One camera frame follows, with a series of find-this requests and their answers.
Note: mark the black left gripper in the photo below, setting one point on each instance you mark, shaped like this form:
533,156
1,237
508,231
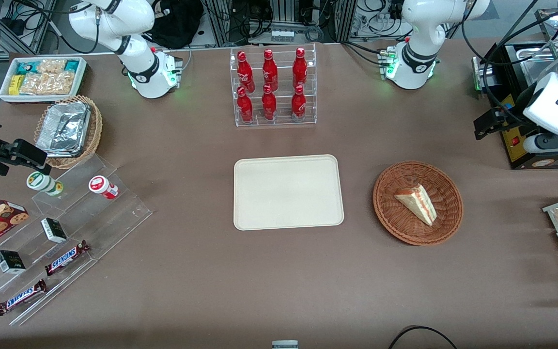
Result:
518,115

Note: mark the triangle sandwich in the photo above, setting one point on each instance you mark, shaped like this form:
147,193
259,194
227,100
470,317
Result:
417,203

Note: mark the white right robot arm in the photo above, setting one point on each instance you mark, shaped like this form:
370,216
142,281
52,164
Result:
138,29

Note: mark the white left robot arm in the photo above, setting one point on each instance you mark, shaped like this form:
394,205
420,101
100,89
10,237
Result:
419,29

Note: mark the oval wicker basket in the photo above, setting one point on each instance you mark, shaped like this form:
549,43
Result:
96,131

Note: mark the round brown wicker basket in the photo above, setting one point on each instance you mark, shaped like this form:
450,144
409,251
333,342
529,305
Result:
400,223

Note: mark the beige plastic serving tray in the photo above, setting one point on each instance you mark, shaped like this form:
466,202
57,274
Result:
288,194

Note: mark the green lidded yoghurt cup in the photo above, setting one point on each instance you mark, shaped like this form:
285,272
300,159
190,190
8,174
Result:
44,183

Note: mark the black food warmer appliance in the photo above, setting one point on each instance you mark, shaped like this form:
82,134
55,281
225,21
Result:
521,152

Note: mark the aluminium foil container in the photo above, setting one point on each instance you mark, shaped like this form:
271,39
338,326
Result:
63,128

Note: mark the yellow snack pack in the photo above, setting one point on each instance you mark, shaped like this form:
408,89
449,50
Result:
14,85

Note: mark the small black box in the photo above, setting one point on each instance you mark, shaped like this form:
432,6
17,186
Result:
54,230
10,261

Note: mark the clear bag of crackers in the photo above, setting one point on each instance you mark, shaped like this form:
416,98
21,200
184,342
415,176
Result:
46,83
51,66

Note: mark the teal snack pack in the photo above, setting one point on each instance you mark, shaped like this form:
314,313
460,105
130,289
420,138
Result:
25,68
71,65

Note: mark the red lidded yoghurt cup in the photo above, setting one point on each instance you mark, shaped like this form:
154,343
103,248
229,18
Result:
103,186

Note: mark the snickers chocolate bar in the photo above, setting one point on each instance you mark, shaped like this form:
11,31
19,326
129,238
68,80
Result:
21,297
67,257

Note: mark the white rectangular snack bin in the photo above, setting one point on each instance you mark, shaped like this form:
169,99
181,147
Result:
83,72

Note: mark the clear acrylic stepped display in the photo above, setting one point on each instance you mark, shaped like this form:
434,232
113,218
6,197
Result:
109,218

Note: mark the red cola bottle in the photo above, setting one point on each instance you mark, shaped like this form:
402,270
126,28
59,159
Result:
245,107
269,105
245,72
298,105
300,70
270,72

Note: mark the clear acrylic bottle rack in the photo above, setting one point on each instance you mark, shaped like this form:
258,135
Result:
281,104

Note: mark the black bag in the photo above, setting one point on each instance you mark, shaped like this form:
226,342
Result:
177,24

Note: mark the white power strip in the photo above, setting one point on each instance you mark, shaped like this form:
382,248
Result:
282,35

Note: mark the small grey white object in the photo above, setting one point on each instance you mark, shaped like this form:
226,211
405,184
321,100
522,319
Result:
285,344

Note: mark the aluminium frame post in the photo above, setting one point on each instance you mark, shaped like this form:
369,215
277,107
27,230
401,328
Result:
218,22

